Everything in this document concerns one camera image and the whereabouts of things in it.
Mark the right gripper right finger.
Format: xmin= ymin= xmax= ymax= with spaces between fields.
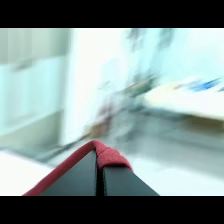
xmin=102 ymin=165 xmax=160 ymax=197

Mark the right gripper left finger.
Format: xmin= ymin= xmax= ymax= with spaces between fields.
xmin=41 ymin=149 xmax=98 ymax=197

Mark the red garment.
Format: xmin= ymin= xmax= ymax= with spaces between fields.
xmin=22 ymin=139 xmax=134 ymax=197

